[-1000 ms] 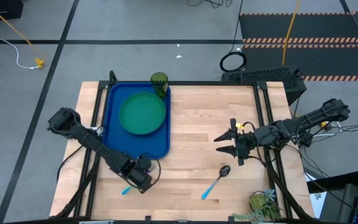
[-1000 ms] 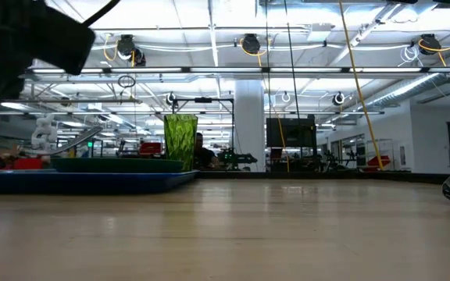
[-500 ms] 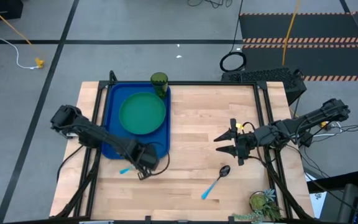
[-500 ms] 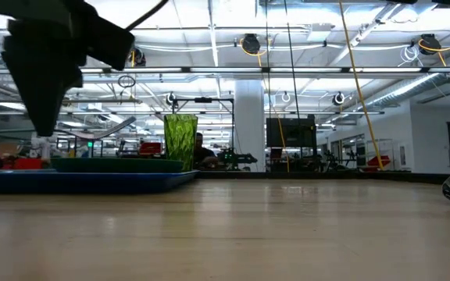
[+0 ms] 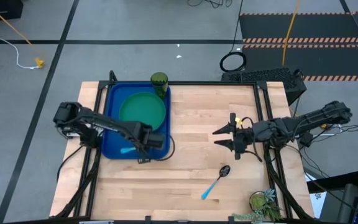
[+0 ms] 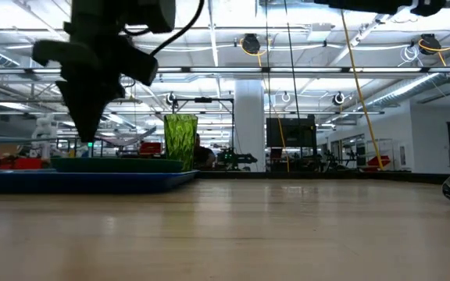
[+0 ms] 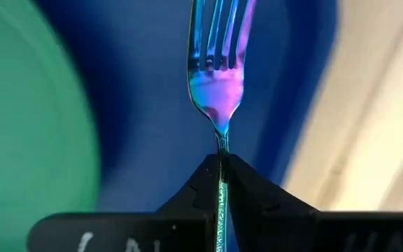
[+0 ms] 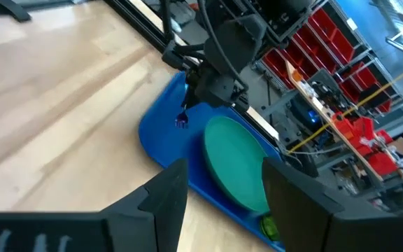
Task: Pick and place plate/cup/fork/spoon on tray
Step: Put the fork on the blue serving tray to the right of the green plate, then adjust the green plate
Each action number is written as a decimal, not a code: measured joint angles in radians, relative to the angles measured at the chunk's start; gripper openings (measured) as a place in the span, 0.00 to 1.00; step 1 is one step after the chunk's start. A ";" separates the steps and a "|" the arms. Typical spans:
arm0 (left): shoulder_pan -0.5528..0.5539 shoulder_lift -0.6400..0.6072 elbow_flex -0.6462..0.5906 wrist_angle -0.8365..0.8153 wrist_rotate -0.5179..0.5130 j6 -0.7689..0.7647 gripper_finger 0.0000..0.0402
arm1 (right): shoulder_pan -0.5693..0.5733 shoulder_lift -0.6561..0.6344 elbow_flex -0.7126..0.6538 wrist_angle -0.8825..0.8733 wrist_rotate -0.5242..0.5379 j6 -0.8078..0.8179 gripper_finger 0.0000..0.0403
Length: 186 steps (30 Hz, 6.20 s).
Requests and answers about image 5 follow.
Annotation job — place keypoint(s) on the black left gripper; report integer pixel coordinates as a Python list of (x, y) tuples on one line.
[(155, 140)]

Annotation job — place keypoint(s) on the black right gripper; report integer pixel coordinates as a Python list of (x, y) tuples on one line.
[(244, 137)]

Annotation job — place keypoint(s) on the green round plate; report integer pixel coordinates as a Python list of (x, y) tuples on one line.
[(141, 109)]

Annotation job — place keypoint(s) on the green translucent plastic cup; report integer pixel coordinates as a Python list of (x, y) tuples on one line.
[(159, 84)]

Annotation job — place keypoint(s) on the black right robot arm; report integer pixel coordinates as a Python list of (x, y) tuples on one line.
[(322, 116)]

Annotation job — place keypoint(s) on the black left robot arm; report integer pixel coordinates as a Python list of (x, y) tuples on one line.
[(104, 123)]

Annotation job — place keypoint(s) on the blue plastic tray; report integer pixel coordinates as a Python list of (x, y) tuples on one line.
[(113, 146)]

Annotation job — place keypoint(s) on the yellow tape tag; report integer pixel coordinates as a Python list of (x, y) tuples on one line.
[(237, 120)]

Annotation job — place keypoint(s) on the succulent plant in pot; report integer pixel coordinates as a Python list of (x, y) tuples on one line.
[(259, 203)]

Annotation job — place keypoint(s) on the white paper sheet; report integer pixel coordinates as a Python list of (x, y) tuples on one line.
[(317, 202)]

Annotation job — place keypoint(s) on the black hazard-striped floor mat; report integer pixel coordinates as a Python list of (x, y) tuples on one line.
[(306, 26)]

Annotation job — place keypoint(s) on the black aluminium table frame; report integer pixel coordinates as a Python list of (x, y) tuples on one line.
[(182, 83)]

